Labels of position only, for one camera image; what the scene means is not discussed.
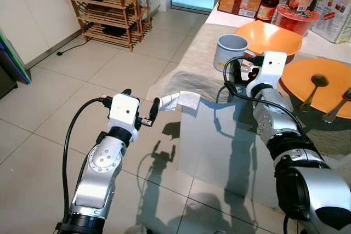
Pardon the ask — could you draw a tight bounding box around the white ceramic mug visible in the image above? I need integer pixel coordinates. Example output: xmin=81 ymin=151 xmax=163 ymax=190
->
xmin=213 ymin=34 xmax=251 ymax=73

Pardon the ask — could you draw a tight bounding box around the white paper napkin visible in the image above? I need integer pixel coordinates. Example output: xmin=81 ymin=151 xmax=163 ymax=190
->
xmin=158 ymin=90 xmax=202 ymax=112

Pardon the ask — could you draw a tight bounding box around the orange bowl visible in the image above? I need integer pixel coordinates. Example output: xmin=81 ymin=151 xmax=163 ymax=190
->
xmin=235 ymin=20 xmax=304 ymax=63

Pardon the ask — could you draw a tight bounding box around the grey tablecloth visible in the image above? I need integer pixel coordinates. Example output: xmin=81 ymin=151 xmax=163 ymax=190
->
xmin=147 ymin=22 xmax=351 ymax=159

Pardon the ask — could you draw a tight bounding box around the metal spoon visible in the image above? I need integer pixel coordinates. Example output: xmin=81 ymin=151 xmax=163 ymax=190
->
xmin=298 ymin=74 xmax=330 ymax=113

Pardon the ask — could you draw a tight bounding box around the red-lidded dark jar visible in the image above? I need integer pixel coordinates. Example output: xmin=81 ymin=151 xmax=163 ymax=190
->
xmin=256 ymin=0 xmax=283 ymax=24

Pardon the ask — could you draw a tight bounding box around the red round lidded container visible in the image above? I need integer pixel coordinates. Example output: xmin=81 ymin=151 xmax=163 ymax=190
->
xmin=274 ymin=5 xmax=320 ymax=37

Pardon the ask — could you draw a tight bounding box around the orange plate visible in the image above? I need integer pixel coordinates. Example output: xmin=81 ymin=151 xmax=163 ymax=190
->
xmin=279 ymin=58 xmax=351 ymax=120

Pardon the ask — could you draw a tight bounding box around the wooden shelf rack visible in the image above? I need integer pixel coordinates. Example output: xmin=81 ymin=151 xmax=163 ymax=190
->
xmin=60 ymin=0 xmax=153 ymax=52

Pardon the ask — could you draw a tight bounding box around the metal fork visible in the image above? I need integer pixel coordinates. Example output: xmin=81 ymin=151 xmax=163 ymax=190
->
xmin=322 ymin=88 xmax=351 ymax=124

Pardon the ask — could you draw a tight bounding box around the white printed paper bag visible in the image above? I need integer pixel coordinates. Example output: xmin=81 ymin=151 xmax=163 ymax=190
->
xmin=310 ymin=0 xmax=351 ymax=44

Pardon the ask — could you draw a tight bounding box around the black screen with coloured edge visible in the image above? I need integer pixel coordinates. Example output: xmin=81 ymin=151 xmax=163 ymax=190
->
xmin=0 ymin=30 xmax=32 ymax=101

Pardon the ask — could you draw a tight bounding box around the white cabinet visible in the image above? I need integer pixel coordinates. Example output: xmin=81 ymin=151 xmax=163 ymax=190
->
xmin=0 ymin=0 xmax=84 ymax=66

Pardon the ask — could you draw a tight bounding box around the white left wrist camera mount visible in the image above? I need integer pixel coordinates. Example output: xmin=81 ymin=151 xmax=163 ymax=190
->
xmin=107 ymin=93 xmax=141 ymax=131

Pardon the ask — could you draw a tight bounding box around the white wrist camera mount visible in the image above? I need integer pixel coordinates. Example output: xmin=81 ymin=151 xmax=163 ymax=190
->
xmin=246 ymin=51 xmax=288 ymax=98
xmin=107 ymin=93 xmax=141 ymax=131

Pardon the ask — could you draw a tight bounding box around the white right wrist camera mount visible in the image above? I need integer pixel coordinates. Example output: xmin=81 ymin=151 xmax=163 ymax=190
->
xmin=246 ymin=51 xmax=288 ymax=98

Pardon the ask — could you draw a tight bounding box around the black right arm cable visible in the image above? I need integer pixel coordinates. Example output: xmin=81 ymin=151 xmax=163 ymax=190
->
xmin=222 ymin=55 xmax=305 ymax=137

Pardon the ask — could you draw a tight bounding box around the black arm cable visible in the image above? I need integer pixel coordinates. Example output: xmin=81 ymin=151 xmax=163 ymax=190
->
xmin=222 ymin=55 xmax=305 ymax=137
xmin=61 ymin=96 xmax=114 ymax=225

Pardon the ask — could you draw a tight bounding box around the black floor power cable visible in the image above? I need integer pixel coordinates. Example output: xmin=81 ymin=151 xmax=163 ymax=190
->
xmin=56 ymin=37 xmax=92 ymax=57

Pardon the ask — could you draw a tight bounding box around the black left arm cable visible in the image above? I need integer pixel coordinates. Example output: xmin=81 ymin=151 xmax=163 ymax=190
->
xmin=61 ymin=96 xmax=114 ymax=225

